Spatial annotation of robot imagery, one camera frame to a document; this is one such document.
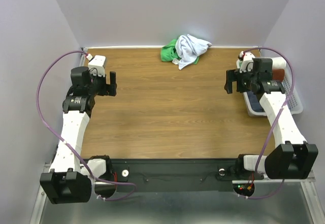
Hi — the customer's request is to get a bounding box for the light blue towel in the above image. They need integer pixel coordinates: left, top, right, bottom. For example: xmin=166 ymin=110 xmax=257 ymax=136
xmin=175 ymin=34 xmax=212 ymax=70

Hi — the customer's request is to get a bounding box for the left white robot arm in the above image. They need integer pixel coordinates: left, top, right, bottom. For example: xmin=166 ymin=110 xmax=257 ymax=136
xmin=40 ymin=67 xmax=117 ymax=204

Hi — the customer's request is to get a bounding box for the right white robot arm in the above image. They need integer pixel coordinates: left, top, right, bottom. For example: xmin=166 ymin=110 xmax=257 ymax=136
xmin=224 ymin=52 xmax=318 ymax=179

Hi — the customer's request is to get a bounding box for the rolled dark blue towel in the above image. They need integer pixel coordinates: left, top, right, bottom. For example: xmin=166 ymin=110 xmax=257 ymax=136
xmin=247 ymin=91 xmax=264 ymax=113

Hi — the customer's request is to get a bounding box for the rolled brown towel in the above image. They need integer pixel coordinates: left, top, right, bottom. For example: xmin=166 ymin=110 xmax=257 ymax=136
xmin=272 ymin=69 xmax=285 ymax=82

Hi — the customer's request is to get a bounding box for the rolled white towel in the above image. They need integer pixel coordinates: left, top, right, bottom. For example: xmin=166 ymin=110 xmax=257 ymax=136
xmin=271 ymin=57 xmax=287 ymax=70

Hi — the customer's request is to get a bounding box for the white plastic basket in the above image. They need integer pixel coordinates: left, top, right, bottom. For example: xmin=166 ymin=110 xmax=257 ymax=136
xmin=243 ymin=66 xmax=303 ymax=116

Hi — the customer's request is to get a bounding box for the green towel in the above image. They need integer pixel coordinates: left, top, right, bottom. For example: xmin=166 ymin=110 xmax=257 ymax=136
xmin=160 ymin=39 xmax=200 ymax=65

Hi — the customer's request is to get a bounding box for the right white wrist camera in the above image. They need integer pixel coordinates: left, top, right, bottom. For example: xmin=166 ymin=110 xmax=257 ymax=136
xmin=238 ymin=51 xmax=255 ymax=73

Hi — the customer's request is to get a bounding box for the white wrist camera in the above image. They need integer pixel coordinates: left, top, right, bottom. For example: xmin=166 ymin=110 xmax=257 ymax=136
xmin=88 ymin=55 xmax=106 ymax=77
xmin=238 ymin=51 xmax=255 ymax=73

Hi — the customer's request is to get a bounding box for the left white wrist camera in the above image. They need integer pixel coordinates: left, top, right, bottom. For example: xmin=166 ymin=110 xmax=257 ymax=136
xmin=88 ymin=55 xmax=106 ymax=77

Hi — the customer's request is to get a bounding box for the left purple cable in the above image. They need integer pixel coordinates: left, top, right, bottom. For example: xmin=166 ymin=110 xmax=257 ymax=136
xmin=36 ymin=50 xmax=137 ymax=201

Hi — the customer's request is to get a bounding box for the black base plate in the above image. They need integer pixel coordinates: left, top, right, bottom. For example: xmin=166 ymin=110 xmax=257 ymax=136
xmin=83 ymin=158 xmax=265 ymax=193

